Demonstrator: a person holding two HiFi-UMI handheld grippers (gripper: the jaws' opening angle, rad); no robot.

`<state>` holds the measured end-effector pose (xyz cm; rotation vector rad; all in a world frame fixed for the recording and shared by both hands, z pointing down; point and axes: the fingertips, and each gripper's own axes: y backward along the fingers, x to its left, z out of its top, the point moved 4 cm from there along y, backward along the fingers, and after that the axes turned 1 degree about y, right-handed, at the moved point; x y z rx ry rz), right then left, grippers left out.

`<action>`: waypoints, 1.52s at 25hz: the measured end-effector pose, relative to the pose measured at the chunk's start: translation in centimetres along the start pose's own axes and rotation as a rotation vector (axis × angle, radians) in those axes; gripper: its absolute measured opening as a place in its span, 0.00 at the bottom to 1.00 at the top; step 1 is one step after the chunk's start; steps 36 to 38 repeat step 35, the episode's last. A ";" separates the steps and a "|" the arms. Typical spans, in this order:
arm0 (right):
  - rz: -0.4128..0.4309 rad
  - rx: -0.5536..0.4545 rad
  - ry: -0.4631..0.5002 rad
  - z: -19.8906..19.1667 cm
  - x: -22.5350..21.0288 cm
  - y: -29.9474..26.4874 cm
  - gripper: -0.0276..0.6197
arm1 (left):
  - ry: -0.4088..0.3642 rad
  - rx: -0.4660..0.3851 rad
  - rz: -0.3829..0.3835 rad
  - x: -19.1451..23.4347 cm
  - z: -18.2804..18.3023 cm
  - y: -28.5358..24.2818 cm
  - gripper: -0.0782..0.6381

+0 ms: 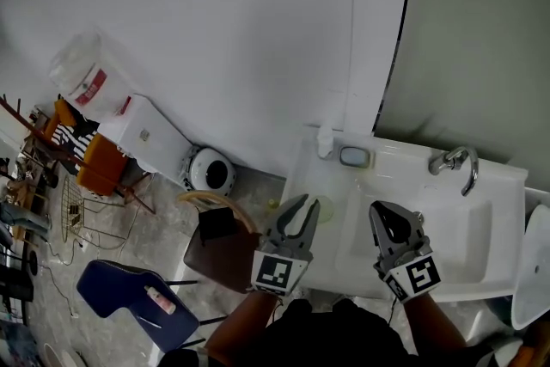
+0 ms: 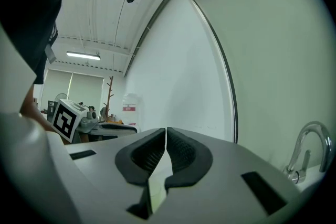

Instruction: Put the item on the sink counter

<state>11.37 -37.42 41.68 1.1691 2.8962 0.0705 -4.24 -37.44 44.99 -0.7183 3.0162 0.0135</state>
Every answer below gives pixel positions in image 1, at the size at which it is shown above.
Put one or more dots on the small yellow floor object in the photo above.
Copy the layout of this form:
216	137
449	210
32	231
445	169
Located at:
271	203

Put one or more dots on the person's black clothing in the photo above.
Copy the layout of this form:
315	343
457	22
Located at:
326	335

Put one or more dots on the white sink counter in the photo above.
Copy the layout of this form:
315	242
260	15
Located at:
386	180

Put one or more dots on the small white bottle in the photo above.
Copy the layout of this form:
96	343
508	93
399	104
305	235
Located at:
324	142

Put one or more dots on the black and white striped cloth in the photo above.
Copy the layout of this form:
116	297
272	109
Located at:
79	139

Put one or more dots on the wall mirror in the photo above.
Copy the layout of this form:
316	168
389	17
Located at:
481	34

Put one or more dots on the person's left forearm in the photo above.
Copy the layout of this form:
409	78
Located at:
240	322

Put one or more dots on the round white bin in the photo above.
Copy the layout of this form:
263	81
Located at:
212	173

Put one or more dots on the black pouch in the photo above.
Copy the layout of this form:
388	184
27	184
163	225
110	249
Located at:
218	224

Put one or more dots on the white plate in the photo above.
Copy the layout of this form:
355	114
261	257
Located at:
53	356

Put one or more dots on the person's right forearm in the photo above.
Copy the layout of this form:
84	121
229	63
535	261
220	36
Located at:
434	324

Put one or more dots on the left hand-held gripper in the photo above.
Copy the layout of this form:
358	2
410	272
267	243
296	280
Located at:
275	270

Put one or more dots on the pink tube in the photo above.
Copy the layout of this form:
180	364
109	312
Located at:
160	299

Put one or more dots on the blue chair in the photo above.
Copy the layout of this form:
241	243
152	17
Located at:
116	285

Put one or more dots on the brown chair with wooden back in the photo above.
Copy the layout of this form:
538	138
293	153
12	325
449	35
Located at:
223	262

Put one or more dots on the chrome faucet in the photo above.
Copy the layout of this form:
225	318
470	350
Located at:
472	174

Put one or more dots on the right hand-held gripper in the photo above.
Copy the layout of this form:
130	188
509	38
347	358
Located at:
414	275

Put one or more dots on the red wooden rack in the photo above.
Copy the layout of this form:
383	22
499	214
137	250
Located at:
51	142

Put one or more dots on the clear round cup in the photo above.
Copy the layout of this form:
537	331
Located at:
325	208

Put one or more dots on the orange chair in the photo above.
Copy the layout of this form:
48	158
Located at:
103	161
60	116

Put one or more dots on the grey soap dish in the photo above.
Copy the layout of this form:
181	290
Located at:
354	157

